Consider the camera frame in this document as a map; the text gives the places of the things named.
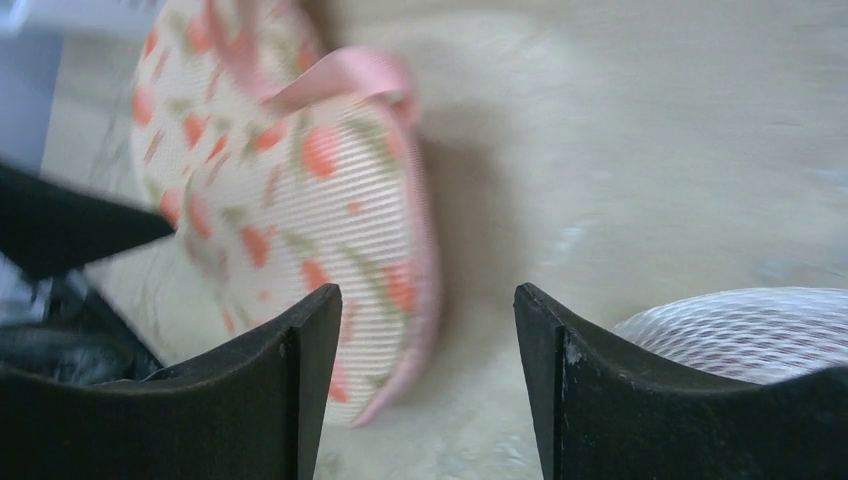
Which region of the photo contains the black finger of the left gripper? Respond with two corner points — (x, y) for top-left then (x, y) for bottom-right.
(1, 164), (174, 280)

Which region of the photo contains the white round mesh laundry bag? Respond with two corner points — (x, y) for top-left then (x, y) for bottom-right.
(612, 287), (847, 385)

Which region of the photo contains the floral mesh laundry bag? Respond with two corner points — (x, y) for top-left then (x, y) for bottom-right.
(131, 1), (442, 427)

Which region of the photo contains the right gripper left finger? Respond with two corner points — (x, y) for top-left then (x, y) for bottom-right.
(1, 284), (342, 479)

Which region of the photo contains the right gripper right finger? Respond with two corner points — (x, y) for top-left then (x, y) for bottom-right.
(513, 283), (847, 479)

